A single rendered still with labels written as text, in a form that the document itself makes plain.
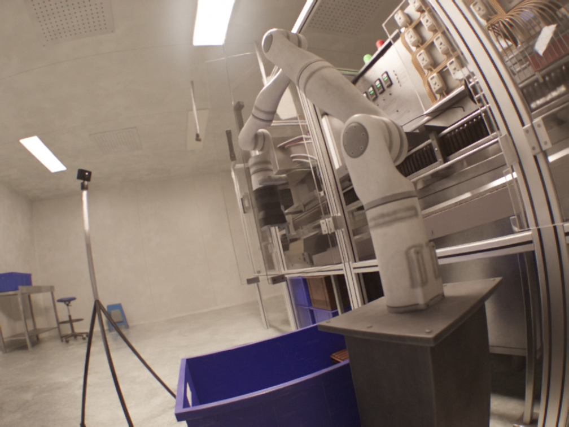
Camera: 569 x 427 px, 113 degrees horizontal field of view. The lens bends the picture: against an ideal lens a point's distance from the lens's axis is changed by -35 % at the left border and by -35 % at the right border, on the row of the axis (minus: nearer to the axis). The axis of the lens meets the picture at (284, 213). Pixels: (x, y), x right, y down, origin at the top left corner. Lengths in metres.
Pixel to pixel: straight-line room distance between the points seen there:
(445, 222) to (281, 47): 0.66
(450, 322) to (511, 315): 0.80
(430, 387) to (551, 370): 0.44
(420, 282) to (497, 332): 0.82
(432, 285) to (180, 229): 5.33
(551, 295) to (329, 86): 0.65
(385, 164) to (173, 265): 5.25
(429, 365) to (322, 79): 0.53
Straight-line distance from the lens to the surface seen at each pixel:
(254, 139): 0.89
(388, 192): 0.44
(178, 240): 5.58
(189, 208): 5.69
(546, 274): 0.70
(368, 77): 1.92
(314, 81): 0.60
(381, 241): 0.45
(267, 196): 0.83
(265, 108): 0.84
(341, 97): 0.58
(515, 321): 1.17
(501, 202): 0.79
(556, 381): 0.81
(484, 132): 0.98
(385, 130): 0.47
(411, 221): 0.45
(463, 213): 0.86
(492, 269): 1.14
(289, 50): 0.71
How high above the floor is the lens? 0.68
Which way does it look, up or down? 9 degrees up
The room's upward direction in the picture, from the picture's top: 13 degrees counter-clockwise
